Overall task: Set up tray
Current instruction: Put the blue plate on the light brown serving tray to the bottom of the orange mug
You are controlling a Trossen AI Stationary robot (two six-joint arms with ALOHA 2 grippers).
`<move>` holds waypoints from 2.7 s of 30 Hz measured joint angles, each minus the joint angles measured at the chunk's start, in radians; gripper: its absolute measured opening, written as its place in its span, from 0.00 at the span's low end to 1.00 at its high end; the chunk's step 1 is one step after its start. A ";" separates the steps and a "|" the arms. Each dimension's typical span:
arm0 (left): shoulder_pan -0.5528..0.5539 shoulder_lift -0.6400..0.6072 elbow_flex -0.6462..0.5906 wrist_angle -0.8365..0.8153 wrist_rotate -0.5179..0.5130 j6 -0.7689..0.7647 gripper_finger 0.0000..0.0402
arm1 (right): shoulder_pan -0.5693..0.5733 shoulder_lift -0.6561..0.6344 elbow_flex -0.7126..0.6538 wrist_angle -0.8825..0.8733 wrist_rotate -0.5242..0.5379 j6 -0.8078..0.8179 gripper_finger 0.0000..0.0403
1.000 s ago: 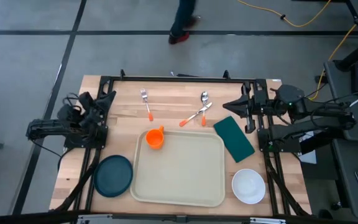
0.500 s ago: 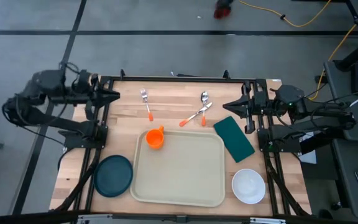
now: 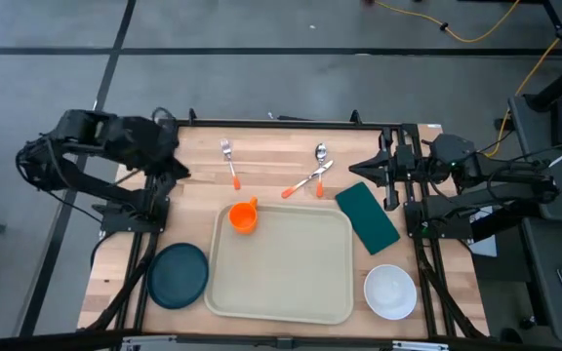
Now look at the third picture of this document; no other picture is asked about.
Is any orange-handled metal fork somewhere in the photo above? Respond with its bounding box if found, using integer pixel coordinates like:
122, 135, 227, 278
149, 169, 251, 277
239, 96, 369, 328
220, 138, 242, 191

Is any orange-handled metal spoon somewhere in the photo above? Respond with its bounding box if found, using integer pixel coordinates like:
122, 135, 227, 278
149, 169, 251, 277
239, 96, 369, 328
314, 142, 329, 199

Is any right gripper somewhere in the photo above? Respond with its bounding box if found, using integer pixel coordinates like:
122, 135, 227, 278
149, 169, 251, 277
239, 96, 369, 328
348, 127, 427, 212

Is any grey desk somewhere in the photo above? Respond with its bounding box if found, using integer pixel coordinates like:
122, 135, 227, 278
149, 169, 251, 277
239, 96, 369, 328
507, 95, 562, 343

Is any white paper sheet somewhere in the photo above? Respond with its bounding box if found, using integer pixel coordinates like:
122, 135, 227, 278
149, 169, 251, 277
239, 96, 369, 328
466, 204, 500, 258

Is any beige plastic tray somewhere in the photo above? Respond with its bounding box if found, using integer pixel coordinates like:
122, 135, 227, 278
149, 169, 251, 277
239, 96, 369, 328
203, 202, 355, 327

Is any orange plastic cup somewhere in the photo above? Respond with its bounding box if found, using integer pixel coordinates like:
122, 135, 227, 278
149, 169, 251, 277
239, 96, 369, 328
227, 195, 260, 236

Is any dark blue plate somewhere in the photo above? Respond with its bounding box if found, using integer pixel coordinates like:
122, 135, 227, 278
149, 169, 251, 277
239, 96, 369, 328
145, 242, 210, 311

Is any black metal table frame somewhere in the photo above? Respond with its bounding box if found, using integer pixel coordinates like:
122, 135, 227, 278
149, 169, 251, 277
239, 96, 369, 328
78, 107, 490, 340

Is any white bowl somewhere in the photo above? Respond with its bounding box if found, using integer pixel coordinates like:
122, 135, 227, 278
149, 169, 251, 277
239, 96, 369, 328
362, 263, 418, 322

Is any black crossbeam with silver brackets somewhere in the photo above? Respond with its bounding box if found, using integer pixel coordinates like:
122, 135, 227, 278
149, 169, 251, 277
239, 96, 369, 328
0, 330, 562, 351

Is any yellow extension cable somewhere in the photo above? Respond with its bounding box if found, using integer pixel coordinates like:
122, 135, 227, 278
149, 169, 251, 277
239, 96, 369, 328
485, 4, 562, 158
373, 0, 522, 44

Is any orange-handled metal knife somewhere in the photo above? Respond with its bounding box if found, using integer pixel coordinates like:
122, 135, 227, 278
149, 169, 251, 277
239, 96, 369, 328
280, 159, 335, 200

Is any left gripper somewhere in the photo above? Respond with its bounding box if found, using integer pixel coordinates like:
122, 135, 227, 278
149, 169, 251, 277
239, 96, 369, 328
132, 116, 192, 205

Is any dark green napkin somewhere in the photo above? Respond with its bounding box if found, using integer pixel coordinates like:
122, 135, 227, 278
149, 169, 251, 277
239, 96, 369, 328
334, 180, 402, 256

